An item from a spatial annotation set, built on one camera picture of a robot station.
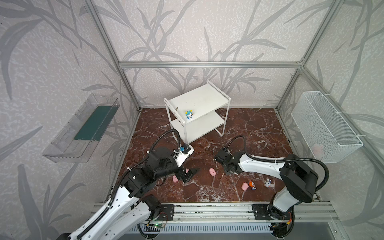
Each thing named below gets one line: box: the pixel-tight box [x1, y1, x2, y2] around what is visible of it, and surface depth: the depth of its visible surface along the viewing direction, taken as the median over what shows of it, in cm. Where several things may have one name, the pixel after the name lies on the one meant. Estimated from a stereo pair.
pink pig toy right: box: [241, 182, 249, 191], surface depth 82 cm
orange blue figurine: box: [248, 180, 257, 191], surface depth 82 cm
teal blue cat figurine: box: [185, 110, 194, 120], surface depth 70 cm
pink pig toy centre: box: [209, 167, 217, 177], surface depth 87 cm
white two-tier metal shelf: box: [163, 80, 231, 144], surface depth 81 cm
